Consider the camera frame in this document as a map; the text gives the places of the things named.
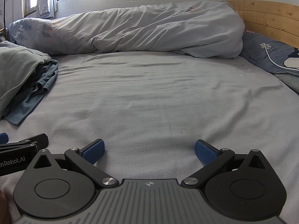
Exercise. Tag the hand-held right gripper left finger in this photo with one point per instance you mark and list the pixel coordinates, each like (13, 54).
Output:
(94, 151)

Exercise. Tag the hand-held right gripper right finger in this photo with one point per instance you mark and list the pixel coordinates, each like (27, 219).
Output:
(205, 153)

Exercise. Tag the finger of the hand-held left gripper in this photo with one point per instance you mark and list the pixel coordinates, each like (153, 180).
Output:
(3, 137)
(35, 141)

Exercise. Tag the pale shirt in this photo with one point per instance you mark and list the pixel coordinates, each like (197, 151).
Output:
(16, 70)

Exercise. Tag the grey blanket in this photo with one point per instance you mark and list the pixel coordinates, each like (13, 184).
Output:
(292, 82)

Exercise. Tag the blue floral pillow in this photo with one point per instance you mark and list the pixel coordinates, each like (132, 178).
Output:
(258, 50)

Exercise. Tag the printed white duvet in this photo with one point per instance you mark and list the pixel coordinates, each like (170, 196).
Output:
(151, 28)

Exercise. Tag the lace curtain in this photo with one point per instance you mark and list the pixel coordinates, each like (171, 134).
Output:
(45, 2)

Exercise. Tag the wooden bed headboard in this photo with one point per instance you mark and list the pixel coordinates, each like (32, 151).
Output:
(268, 16)

